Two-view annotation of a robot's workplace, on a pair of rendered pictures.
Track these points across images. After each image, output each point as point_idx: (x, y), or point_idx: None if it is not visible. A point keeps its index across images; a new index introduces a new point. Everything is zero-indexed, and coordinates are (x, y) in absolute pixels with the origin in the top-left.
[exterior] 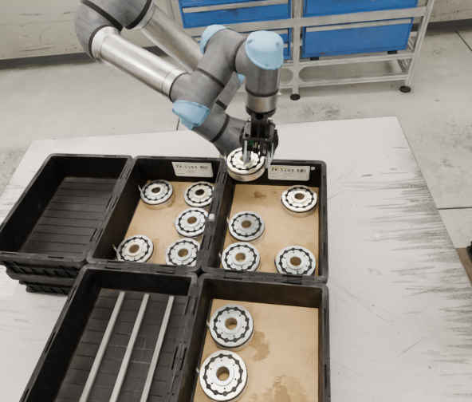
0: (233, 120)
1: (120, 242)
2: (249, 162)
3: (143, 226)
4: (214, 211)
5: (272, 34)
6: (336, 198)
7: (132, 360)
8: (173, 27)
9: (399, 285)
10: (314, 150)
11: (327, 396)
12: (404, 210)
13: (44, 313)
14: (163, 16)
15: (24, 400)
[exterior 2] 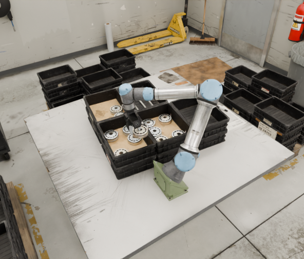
0: (172, 164)
1: (175, 122)
2: (137, 128)
3: (172, 127)
4: (143, 125)
5: (124, 88)
6: (112, 190)
7: (141, 105)
8: (194, 115)
9: (76, 166)
10: (137, 215)
11: (88, 106)
12: (79, 198)
13: None
14: (197, 109)
15: (151, 84)
